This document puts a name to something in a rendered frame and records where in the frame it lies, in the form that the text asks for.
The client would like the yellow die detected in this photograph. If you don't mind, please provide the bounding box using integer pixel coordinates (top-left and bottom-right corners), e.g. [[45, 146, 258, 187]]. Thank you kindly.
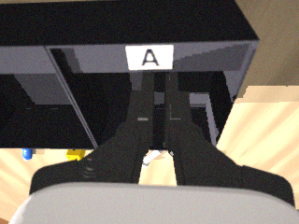
[[65, 149, 86, 160]]

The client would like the white bolt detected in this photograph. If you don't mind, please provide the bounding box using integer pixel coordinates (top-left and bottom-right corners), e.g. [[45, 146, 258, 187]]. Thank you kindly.
[[142, 151, 163, 168]]

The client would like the blue cylinder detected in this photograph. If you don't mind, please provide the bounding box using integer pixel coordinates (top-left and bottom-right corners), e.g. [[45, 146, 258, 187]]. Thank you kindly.
[[22, 149, 33, 161]]

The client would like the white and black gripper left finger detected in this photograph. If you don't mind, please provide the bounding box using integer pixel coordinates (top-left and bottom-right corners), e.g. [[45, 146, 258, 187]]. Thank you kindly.
[[28, 72, 154, 197]]

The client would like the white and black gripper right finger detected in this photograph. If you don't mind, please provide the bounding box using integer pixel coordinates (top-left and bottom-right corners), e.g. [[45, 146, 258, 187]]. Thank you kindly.
[[164, 72, 296, 209]]

